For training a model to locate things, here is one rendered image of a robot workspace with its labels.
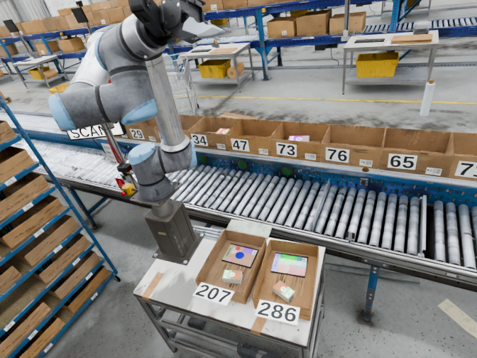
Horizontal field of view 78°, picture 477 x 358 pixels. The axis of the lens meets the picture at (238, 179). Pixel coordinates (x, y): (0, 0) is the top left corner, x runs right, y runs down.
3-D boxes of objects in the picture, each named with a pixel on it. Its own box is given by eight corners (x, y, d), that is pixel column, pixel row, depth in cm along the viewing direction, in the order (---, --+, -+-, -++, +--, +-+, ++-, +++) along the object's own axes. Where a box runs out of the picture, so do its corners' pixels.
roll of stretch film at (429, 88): (417, 114, 422) (425, 80, 393) (421, 111, 427) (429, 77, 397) (426, 116, 414) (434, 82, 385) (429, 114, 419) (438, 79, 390)
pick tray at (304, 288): (253, 309, 151) (250, 297, 145) (270, 249, 179) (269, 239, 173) (310, 321, 141) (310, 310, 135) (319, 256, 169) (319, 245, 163)
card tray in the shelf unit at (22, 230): (11, 248, 191) (1, 238, 185) (-11, 235, 205) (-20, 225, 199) (65, 208, 217) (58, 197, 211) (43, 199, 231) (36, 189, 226)
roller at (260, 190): (239, 220, 210) (238, 215, 207) (267, 177, 245) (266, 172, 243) (245, 222, 208) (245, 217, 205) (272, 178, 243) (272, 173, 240)
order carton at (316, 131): (271, 157, 236) (269, 138, 227) (283, 138, 256) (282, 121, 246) (321, 163, 219) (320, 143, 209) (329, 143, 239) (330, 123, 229)
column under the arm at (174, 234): (187, 266, 180) (170, 228, 160) (152, 257, 190) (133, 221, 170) (205, 234, 198) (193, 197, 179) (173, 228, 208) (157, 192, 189)
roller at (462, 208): (478, 275, 149) (465, 275, 152) (468, 207, 184) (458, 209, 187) (475, 268, 147) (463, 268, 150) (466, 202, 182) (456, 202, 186)
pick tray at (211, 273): (198, 290, 164) (194, 280, 158) (226, 239, 191) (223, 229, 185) (245, 305, 153) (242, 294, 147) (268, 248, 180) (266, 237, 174)
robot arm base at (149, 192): (159, 204, 156) (153, 188, 150) (132, 198, 164) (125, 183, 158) (179, 183, 169) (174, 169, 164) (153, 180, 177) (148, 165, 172)
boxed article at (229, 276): (240, 284, 162) (239, 279, 160) (223, 283, 165) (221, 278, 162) (243, 275, 167) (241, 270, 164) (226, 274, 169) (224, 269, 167)
